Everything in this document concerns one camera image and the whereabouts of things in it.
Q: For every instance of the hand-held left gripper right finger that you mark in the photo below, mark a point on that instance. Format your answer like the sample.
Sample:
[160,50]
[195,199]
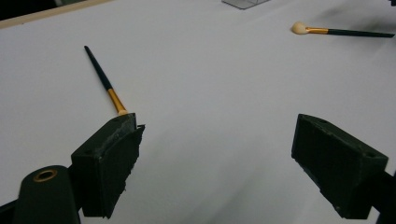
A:
[339,168]

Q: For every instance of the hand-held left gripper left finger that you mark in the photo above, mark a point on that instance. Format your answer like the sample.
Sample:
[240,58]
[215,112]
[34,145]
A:
[102,168]

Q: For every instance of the thin black gold makeup brush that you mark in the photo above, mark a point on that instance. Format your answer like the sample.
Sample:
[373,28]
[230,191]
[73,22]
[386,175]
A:
[102,76]

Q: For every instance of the round-tip black gold makeup brush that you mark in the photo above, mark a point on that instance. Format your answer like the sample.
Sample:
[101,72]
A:
[342,31]

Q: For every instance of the clear plastic organizer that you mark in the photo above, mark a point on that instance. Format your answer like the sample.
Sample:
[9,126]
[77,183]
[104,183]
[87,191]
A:
[243,3]

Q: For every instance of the white board sheet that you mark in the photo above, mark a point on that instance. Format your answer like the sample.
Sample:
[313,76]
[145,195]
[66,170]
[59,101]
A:
[202,77]

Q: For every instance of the wooden table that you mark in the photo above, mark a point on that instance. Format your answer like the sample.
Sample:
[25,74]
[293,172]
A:
[31,17]

